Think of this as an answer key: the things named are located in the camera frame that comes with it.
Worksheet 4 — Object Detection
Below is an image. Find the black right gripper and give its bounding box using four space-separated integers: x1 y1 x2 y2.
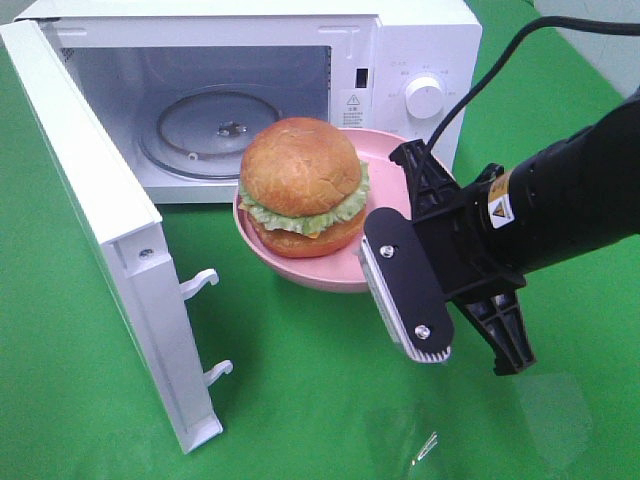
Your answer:
358 140 536 376

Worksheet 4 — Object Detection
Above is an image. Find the white warning label sticker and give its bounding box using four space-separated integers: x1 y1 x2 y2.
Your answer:
338 88 371 128

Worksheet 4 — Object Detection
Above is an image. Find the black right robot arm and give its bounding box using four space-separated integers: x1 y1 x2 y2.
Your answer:
359 96 639 375

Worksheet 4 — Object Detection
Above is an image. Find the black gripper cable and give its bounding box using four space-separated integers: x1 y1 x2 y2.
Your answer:
424 16 640 151

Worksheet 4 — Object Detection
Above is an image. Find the green table mat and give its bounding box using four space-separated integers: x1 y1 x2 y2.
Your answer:
0 0 640 480

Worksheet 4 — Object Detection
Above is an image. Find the glass microwave turntable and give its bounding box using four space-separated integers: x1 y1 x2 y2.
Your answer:
140 90 281 180

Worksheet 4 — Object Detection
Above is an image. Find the upper white round knob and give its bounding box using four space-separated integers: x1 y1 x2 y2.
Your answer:
405 75 444 119

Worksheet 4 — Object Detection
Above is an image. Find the pink round plate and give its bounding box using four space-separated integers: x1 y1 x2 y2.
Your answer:
232 127 457 294

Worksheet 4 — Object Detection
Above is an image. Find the white microwave oven body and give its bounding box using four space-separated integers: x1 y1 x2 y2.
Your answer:
10 1 482 204

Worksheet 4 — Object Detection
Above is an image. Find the burger with lettuce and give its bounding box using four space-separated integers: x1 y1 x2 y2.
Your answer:
239 117 370 258

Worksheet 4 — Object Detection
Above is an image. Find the white microwave door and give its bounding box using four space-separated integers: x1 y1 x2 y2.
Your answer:
1 20 233 453

